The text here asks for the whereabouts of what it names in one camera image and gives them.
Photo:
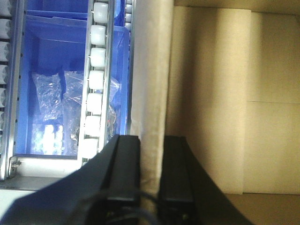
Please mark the left white roller track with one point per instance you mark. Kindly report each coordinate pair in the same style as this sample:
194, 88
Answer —
11, 24

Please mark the clear plastic bags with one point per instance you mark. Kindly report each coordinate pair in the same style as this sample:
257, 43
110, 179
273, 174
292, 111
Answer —
56, 122

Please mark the blue bin with bags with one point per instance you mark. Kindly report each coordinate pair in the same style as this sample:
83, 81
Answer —
53, 41

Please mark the white roller track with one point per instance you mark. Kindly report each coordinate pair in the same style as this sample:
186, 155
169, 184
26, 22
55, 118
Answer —
11, 24
96, 82

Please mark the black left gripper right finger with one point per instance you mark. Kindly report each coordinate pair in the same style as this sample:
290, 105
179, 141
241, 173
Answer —
188, 194

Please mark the brown cardboard Ecoflow box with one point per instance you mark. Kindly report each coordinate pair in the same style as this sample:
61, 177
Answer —
225, 74

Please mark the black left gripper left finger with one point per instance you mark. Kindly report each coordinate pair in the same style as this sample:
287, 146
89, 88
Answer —
108, 182

